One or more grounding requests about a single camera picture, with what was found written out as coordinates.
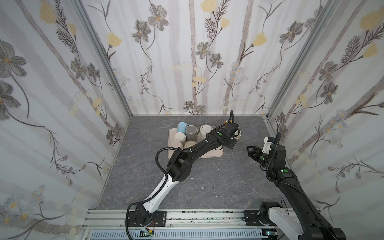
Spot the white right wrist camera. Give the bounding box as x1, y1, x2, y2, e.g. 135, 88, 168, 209
262, 137, 275, 155

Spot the cream speckled mug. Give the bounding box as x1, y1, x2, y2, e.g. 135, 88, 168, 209
184, 141, 197, 149

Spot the pink mug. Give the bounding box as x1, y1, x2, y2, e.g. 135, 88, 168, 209
172, 141, 184, 150

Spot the light blue mug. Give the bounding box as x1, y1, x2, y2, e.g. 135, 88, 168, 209
177, 122, 189, 134

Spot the tall grey mug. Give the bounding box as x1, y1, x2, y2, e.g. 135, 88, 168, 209
186, 125, 198, 142

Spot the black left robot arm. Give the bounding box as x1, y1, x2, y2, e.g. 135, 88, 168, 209
125, 122, 240, 228

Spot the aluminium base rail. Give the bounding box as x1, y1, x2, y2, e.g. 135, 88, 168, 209
80, 208, 331, 240

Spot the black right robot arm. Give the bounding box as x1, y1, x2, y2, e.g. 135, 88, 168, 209
247, 137, 347, 240

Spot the small cream white mug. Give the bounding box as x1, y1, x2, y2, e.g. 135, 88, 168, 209
174, 132, 187, 144

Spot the white round mug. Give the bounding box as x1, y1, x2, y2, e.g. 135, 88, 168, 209
198, 124, 213, 142

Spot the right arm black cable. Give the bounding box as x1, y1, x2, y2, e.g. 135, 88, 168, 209
265, 131, 283, 181

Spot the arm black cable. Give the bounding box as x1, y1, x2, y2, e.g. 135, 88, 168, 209
265, 131, 283, 181
155, 146, 193, 181

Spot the small grey mug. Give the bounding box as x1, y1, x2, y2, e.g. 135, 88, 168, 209
234, 130, 242, 140

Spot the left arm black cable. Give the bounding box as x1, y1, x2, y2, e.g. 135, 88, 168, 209
155, 146, 193, 181

